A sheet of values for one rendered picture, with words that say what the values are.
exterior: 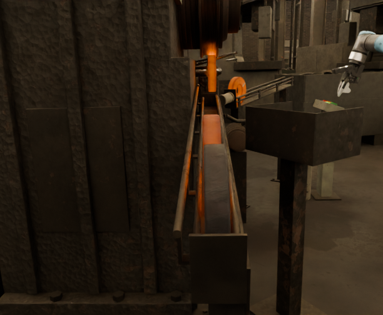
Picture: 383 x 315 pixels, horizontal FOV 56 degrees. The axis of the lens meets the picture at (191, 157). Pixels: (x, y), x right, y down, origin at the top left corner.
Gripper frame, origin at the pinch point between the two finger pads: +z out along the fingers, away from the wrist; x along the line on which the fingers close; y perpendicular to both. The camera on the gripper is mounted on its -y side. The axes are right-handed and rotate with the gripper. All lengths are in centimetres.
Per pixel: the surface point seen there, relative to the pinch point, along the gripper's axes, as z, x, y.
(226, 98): 22, -26, -64
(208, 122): 19, -155, -75
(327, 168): 44.5, 2.6, 13.3
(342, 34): -89, 303, 81
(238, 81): 12, -14, -60
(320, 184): 56, 4, 14
